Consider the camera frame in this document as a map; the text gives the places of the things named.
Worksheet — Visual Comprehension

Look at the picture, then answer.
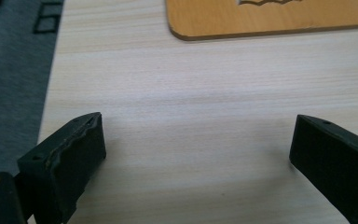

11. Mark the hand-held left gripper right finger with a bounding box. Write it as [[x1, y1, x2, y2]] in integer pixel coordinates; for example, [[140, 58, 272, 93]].
[[288, 114, 358, 224]]

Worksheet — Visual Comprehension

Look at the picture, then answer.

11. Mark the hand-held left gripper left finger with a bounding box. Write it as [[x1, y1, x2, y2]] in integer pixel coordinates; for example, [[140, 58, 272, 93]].
[[16, 111, 107, 224]]

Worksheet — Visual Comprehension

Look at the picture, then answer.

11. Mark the wooden board with cutout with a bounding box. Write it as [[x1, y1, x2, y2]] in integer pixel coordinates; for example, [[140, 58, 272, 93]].
[[165, 0, 358, 42]]

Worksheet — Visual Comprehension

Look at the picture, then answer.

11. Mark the black square frame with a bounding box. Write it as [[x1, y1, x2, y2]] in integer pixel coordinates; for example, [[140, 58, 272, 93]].
[[32, 0, 65, 35]]

